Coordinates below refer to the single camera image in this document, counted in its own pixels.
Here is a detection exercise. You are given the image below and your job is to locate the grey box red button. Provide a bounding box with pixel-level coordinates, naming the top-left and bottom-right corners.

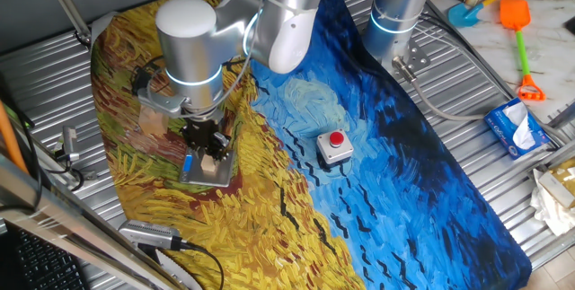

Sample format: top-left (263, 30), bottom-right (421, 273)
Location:
top-left (315, 128), bottom-right (355, 166)

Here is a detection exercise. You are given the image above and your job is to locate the Van Gogh print table mat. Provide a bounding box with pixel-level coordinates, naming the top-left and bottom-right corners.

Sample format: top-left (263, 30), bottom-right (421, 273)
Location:
top-left (89, 0), bottom-right (534, 290)

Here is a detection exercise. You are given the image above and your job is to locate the grey metal rod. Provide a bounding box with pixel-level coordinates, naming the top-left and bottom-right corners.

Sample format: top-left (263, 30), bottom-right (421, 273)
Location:
top-left (38, 0), bottom-right (93, 48)

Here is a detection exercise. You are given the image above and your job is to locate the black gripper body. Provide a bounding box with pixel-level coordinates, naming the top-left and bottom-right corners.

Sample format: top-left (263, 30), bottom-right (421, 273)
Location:
top-left (181, 119), bottom-right (226, 150)

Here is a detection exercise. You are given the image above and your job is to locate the black computer keyboard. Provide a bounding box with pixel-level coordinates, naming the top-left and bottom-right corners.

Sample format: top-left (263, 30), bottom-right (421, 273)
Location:
top-left (8, 224), bottom-right (89, 290)

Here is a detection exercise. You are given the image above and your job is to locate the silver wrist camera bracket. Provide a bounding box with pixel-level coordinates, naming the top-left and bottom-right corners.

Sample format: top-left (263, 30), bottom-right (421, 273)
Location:
top-left (137, 87), bottom-right (188, 119)

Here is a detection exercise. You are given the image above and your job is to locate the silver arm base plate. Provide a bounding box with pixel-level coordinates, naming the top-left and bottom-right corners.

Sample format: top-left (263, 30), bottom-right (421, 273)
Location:
top-left (394, 40), bottom-right (431, 75)

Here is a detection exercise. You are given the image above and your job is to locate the large wooden block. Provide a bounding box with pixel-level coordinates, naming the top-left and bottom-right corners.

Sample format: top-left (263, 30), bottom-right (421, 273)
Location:
top-left (137, 105), bottom-right (170, 137)

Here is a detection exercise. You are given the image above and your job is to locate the small wooden cube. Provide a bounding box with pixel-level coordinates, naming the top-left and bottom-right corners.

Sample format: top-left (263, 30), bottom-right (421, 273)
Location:
top-left (200, 154), bottom-right (218, 173)

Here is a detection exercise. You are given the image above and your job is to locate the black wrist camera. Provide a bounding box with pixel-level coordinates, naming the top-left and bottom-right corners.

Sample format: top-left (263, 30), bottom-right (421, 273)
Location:
top-left (131, 66), bottom-right (154, 97)

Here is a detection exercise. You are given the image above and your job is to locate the yellow brown package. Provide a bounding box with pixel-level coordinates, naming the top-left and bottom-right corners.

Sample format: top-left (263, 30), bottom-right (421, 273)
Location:
top-left (537, 157), bottom-right (575, 210)

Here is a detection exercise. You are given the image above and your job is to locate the grey flexible hose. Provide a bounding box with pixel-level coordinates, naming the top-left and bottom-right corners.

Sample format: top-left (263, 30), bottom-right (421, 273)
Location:
top-left (393, 56), bottom-right (489, 123)

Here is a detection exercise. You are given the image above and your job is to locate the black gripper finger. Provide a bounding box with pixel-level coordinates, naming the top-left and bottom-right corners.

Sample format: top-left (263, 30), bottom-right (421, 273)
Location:
top-left (184, 145), bottom-right (203, 165)
top-left (210, 132), bottom-right (232, 162)

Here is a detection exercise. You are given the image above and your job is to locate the white crumpled cloth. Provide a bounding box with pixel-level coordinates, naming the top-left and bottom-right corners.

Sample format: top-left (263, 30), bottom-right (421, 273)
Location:
top-left (529, 168), bottom-right (575, 237)

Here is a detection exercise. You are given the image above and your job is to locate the orange pole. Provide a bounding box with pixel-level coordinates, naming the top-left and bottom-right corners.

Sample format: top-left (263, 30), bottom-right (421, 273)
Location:
top-left (0, 101), bottom-right (29, 175)

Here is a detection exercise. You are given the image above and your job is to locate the aluminium frame bar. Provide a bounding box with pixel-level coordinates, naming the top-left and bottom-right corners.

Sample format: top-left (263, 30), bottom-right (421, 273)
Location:
top-left (0, 153), bottom-right (183, 290)

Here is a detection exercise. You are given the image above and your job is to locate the blue tissue box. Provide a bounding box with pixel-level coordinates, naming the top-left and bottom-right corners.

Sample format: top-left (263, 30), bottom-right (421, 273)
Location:
top-left (483, 97), bottom-right (552, 160)

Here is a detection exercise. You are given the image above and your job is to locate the silver digital kitchen scale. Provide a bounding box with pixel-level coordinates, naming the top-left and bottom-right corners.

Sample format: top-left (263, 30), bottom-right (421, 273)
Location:
top-left (179, 148), bottom-right (235, 188)

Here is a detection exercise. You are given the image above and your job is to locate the orange toy shovel green handle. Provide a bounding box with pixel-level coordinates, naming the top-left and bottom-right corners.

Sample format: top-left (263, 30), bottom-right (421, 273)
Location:
top-left (499, 0), bottom-right (547, 102)

